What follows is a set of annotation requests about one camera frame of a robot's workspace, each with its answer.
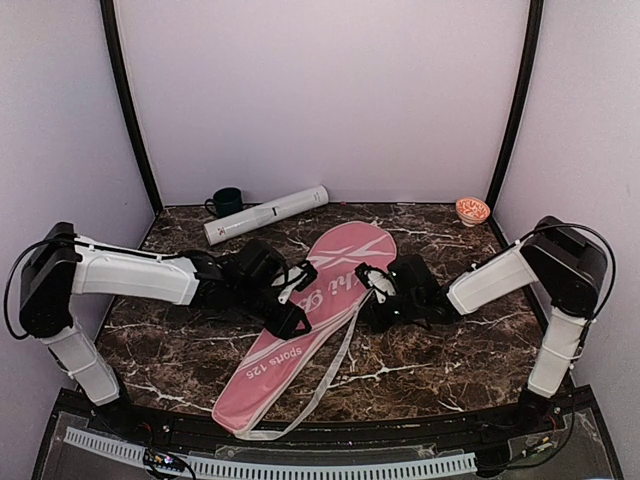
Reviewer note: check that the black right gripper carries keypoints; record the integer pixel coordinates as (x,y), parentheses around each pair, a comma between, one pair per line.
(378,321)

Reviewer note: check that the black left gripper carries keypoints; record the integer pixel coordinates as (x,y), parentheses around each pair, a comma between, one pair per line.
(284,326)

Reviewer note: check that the pink racket bag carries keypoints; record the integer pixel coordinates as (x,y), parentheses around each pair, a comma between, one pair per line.
(330,302)

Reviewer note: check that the orange patterned tube lid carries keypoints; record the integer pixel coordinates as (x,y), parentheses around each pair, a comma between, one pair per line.
(472,211)

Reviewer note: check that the white shuttlecock tube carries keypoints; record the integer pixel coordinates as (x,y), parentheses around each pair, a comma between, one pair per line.
(264,214)

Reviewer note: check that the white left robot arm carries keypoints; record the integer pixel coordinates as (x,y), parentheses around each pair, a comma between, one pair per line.
(256,280)

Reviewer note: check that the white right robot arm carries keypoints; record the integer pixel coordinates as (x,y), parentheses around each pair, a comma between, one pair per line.
(572,263)

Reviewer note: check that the dark green mug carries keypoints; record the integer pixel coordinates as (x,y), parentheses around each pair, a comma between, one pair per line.
(224,202)

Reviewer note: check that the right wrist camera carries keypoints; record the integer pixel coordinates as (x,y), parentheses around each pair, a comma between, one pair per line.
(376,279)

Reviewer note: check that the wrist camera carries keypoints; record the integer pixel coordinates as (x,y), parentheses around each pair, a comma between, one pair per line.
(297,278)
(376,279)

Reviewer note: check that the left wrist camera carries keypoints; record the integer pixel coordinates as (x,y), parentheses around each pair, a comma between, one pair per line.
(297,278)

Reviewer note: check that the grey slotted cable duct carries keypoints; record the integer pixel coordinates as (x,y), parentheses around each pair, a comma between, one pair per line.
(207,467)

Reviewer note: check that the right black frame post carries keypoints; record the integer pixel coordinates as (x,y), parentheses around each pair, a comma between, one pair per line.
(526,66)

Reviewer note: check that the black frame post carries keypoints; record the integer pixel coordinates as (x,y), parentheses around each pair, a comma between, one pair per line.
(526,66)
(126,101)

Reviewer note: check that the left black frame post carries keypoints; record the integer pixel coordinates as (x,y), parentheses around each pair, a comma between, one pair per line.
(126,101)

